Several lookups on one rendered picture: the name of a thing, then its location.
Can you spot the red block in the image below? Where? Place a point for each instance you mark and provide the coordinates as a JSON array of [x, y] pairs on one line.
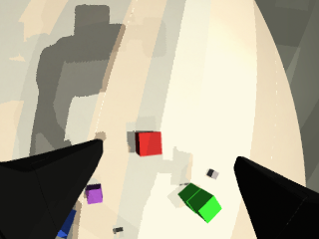
[[148, 143]]

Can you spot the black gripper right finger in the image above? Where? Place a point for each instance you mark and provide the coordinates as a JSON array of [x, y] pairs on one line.
[[278, 208]]

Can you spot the purple block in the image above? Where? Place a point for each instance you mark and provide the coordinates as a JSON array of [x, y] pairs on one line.
[[94, 193]]

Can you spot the dark green block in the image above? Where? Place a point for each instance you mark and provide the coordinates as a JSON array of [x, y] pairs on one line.
[[205, 205], [187, 193]]

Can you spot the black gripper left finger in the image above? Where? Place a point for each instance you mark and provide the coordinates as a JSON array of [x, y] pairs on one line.
[[37, 193]]

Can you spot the blue block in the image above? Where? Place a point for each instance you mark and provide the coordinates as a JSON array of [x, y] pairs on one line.
[[64, 231]]

